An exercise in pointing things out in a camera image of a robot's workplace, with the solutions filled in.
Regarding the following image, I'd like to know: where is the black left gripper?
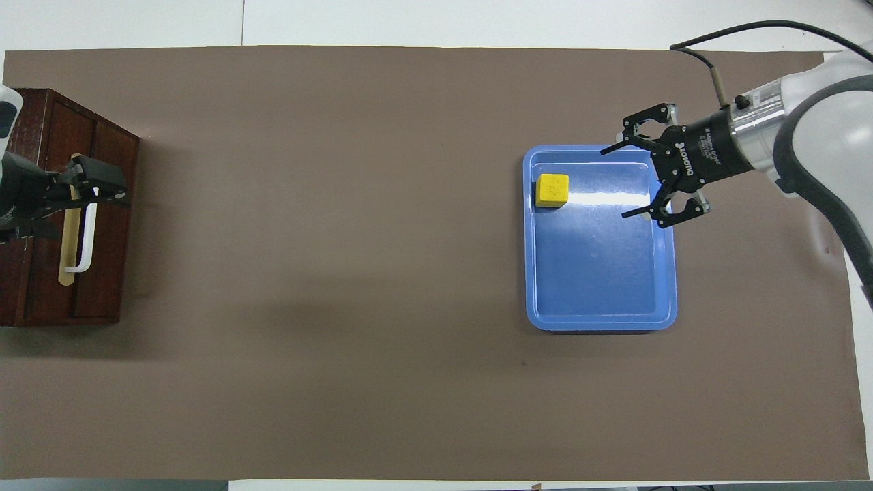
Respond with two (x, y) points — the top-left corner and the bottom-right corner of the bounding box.
(0, 153), (130, 241)

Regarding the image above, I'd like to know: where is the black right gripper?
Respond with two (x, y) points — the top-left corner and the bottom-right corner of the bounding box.
(600, 103), (754, 228)

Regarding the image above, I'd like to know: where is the wooden drawer with white handle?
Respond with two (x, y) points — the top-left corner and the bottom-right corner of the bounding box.
(31, 92), (140, 327)

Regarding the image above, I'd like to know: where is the yellow cube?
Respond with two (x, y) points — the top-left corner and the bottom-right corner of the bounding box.
(535, 173), (570, 209)

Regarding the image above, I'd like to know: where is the dark wooden drawer cabinet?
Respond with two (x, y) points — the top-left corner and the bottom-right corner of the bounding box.
(0, 87), (140, 327)

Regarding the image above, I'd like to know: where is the blue plastic tray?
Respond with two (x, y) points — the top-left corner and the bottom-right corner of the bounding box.
(523, 145), (679, 332)

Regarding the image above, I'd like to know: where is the brown table mat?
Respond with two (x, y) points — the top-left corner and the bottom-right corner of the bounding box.
(0, 44), (870, 481)

